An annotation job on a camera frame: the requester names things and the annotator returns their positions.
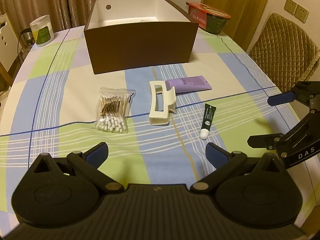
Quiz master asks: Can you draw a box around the green ointment tube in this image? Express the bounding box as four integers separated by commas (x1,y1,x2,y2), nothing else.
200,103,216,140

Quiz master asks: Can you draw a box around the cotton swab bag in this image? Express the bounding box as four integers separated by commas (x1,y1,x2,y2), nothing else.
93,87,136,134

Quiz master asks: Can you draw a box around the purple cosmetic tube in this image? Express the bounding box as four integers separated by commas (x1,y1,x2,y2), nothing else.
165,75,212,94

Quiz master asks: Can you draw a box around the white hair claw clip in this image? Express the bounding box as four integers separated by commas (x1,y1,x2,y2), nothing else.
149,80,176,126

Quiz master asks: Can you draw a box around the quilted brown chair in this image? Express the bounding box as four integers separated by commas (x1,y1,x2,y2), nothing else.
249,12,319,92

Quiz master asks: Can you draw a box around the checkered tablecloth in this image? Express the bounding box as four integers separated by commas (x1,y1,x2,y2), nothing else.
1,27,298,235

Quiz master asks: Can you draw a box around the red instant noodle bowl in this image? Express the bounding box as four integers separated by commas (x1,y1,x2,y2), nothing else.
186,1,231,34

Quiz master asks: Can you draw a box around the white carved chair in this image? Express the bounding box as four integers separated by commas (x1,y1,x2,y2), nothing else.
0,14,18,79

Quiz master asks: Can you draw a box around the brown cardboard box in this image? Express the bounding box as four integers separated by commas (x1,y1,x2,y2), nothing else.
84,0,199,74

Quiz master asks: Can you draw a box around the white plastic jar green label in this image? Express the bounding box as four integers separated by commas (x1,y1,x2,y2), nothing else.
30,15,54,47

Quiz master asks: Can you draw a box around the wall power outlet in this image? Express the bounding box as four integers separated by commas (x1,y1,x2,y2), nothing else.
284,0,309,23

